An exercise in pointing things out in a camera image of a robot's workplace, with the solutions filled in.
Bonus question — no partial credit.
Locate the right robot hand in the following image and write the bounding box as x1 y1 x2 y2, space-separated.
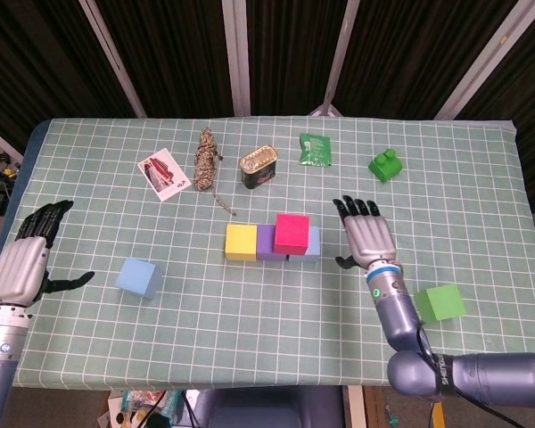
333 194 400 271

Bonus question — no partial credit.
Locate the green checked tablecloth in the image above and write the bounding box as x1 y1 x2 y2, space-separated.
0 116 535 388

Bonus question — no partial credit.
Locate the green studded toy brick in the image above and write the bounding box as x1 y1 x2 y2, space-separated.
368 150 404 184

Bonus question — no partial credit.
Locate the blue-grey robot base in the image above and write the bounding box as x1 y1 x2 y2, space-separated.
191 386 344 428

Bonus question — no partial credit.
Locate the white table leg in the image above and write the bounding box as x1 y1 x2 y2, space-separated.
343 385 367 428

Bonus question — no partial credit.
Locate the white frame post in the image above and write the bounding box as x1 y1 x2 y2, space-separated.
434 0 531 120
221 0 252 118
309 0 362 118
78 0 148 119

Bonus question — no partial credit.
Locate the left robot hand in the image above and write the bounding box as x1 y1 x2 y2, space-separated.
0 199 95 308

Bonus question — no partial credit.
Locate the green foam cube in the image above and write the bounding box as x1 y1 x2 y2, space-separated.
414 284 468 324

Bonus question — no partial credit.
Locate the purple foam cube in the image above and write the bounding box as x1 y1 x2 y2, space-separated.
256 224 291 261

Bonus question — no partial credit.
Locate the yellow foam cube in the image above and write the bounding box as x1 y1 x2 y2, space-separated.
225 224 259 262

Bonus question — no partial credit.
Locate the light blue foam cube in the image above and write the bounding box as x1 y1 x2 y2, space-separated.
115 257 164 300
287 226 322 263

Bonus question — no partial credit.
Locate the colourful floor clutter pile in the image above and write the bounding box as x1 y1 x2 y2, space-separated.
106 388 193 428

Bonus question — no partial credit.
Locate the camouflage rope bundle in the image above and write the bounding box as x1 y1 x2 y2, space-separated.
192 128 237 217

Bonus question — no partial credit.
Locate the pink foam cube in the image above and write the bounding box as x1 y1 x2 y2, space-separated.
274 213 311 255

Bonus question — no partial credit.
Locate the white photo card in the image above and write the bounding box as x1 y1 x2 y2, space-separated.
137 149 192 202

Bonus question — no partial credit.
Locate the green snack packet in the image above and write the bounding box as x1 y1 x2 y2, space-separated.
298 132 333 168

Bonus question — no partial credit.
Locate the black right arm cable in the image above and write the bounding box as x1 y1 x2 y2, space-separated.
416 325 518 428

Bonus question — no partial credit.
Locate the dark green meat tin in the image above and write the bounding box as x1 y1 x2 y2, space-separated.
238 143 279 190

